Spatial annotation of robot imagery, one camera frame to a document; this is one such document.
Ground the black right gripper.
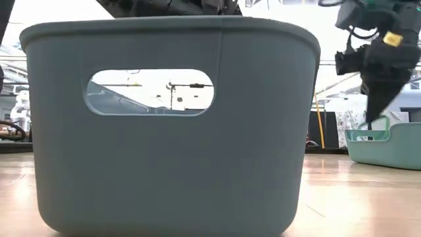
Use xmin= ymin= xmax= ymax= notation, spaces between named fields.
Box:
xmin=360 ymin=32 xmax=421 ymax=123

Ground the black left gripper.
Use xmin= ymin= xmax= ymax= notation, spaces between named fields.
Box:
xmin=200 ymin=0 xmax=243 ymax=16

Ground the white draped cloth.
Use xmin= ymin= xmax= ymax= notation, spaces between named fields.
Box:
xmin=389 ymin=110 xmax=411 ymax=125

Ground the patterned white cloth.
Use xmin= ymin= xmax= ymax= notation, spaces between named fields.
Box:
xmin=335 ymin=109 xmax=368 ymax=148

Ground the light teal plastic basket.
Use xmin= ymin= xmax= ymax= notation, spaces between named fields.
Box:
xmin=344 ymin=122 xmax=421 ymax=171

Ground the black computer case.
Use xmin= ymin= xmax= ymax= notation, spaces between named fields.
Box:
xmin=308 ymin=111 xmax=340 ymax=149

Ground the dark teal plastic basket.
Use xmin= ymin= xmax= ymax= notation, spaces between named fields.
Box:
xmin=18 ymin=15 xmax=322 ymax=237

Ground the black curved tube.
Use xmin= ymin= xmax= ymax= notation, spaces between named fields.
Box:
xmin=0 ymin=120 xmax=29 ymax=142

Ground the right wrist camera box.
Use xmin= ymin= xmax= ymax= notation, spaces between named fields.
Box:
xmin=334 ymin=49 xmax=366 ymax=76

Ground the yellow cable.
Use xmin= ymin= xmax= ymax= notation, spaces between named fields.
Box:
xmin=311 ymin=90 xmax=326 ymax=149

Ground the black distant rig frame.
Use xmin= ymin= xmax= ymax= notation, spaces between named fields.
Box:
xmin=166 ymin=82 xmax=214 ymax=111

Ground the black metal table frame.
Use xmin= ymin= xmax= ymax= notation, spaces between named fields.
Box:
xmin=0 ymin=142 xmax=349 ymax=155

